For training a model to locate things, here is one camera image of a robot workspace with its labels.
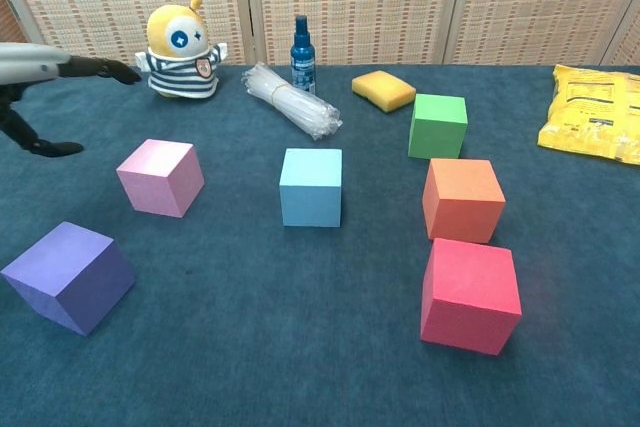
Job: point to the yellow sponge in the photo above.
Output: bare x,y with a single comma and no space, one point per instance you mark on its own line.
384,89

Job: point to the yellow plush toy striped shirt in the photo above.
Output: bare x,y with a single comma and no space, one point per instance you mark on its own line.
180,72

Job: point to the yellow snack bag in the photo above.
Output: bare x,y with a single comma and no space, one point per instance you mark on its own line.
590,117

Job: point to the orange foam cube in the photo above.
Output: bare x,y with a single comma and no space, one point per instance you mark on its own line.
462,202

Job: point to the pink foam cube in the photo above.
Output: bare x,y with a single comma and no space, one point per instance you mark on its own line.
160,182

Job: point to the clear plastic bag bundle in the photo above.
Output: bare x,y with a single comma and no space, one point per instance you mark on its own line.
290,99

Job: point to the light blue foam cube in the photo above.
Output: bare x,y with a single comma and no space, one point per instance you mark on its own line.
310,192

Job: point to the purple foam cube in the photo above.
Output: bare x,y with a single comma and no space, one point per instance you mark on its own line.
65,277

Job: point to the green foam cube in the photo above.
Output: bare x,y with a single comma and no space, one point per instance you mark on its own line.
437,127

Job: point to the blue felt table cover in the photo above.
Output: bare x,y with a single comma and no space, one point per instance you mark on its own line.
300,347

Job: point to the blue spray bottle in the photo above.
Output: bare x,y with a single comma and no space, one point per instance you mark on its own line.
303,67

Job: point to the red foam cube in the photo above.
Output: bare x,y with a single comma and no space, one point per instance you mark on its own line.
470,297

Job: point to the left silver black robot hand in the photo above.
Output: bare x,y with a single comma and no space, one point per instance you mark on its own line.
35,62

